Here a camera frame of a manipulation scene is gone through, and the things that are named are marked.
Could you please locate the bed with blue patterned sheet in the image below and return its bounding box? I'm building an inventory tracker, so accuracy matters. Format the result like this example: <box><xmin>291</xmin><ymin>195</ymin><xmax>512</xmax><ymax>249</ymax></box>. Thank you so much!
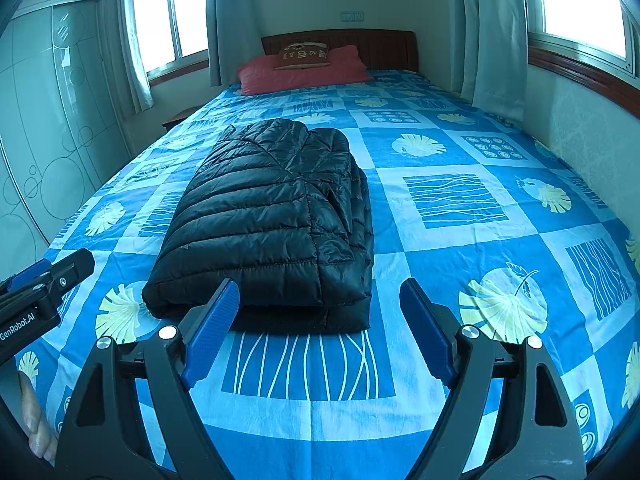
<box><xmin>12</xmin><ymin>69</ymin><xmax>640</xmax><ymax>480</ymax></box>

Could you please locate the wide white curtain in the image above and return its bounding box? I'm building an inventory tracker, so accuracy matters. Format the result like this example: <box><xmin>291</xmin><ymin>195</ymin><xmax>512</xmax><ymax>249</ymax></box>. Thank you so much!
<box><xmin>459</xmin><ymin>0</ymin><xmax>530</xmax><ymax>123</ymax></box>

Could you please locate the wooden nightstand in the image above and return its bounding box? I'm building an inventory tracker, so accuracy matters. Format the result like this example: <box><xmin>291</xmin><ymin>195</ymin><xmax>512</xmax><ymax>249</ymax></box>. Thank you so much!
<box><xmin>161</xmin><ymin>110</ymin><xmax>193</xmax><ymax>133</ymax></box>

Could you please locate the person's left hand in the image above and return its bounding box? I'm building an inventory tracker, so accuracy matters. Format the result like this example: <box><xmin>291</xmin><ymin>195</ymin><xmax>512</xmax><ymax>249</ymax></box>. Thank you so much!
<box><xmin>17</xmin><ymin>372</ymin><xmax>58</xmax><ymax>465</ymax></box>

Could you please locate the black puffer jacket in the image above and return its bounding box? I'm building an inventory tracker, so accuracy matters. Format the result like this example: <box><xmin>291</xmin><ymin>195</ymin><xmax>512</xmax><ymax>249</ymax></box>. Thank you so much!
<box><xmin>141</xmin><ymin>118</ymin><xmax>376</xmax><ymax>335</ymax></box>

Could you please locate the narrow white curtain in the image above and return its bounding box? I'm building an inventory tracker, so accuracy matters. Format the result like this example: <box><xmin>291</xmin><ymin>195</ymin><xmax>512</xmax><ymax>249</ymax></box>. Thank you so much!
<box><xmin>115</xmin><ymin>0</ymin><xmax>155</xmax><ymax>113</ymax></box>

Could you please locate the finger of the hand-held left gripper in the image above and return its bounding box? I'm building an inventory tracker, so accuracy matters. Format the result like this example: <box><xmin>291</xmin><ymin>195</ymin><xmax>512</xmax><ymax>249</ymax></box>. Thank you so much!
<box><xmin>35</xmin><ymin>248</ymin><xmax>96</xmax><ymax>301</ymax></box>
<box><xmin>0</xmin><ymin>258</ymin><xmax>53</xmax><ymax>297</ymax></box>

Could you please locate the red pillow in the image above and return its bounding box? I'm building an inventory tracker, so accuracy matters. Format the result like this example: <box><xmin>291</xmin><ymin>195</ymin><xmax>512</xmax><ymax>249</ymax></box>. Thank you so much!
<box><xmin>237</xmin><ymin>45</ymin><xmax>375</xmax><ymax>97</ymax></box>

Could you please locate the grey curtain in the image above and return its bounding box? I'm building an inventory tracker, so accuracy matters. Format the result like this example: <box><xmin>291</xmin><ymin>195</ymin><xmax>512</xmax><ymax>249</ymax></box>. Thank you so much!
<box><xmin>206</xmin><ymin>0</ymin><xmax>266</xmax><ymax>87</ymax></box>

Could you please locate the white patterned wardrobe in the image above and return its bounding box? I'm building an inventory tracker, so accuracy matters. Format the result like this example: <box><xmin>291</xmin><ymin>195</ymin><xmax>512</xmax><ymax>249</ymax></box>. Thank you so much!
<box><xmin>0</xmin><ymin>0</ymin><xmax>136</xmax><ymax>261</ymax></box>

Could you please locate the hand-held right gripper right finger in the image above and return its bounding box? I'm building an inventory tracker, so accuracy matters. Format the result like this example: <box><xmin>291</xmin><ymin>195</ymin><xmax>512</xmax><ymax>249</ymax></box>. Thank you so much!
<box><xmin>399</xmin><ymin>277</ymin><xmax>586</xmax><ymax>480</ymax></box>

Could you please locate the brown printed cushion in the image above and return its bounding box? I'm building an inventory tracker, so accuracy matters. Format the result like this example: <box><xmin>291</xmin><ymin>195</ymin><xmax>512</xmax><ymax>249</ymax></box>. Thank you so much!
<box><xmin>272</xmin><ymin>42</ymin><xmax>331</xmax><ymax>70</ymax></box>

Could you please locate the large window with wooden sill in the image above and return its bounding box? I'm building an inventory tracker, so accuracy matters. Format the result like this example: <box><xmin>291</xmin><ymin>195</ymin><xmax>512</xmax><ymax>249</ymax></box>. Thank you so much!
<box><xmin>520</xmin><ymin>0</ymin><xmax>640</xmax><ymax>121</ymax></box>

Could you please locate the wooden headboard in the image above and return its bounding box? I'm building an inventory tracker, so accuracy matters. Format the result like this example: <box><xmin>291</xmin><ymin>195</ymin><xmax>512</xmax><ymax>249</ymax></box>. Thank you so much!
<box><xmin>261</xmin><ymin>29</ymin><xmax>418</xmax><ymax>72</ymax></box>

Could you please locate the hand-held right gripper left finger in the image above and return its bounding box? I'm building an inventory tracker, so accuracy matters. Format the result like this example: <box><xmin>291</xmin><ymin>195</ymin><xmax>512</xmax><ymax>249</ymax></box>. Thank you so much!
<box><xmin>56</xmin><ymin>278</ymin><xmax>242</xmax><ymax>480</ymax></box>

